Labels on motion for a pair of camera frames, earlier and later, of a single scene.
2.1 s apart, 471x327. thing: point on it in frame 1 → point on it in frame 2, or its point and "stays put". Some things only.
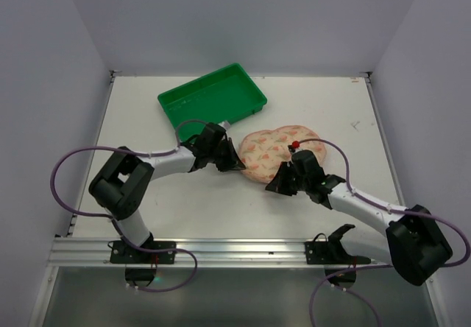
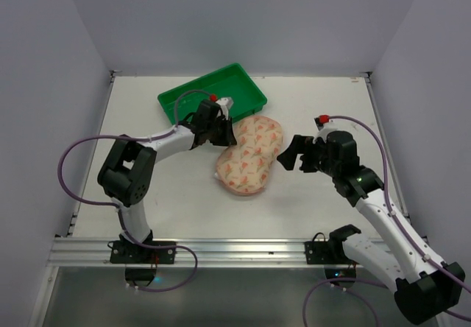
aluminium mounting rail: x=256 y=253 stays put
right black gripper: x=288 y=179 → x=305 y=156
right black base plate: x=332 y=251 stays put
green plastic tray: x=227 y=95 stays put
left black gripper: x=224 y=153 → x=217 y=128
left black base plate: x=123 y=253 stays put
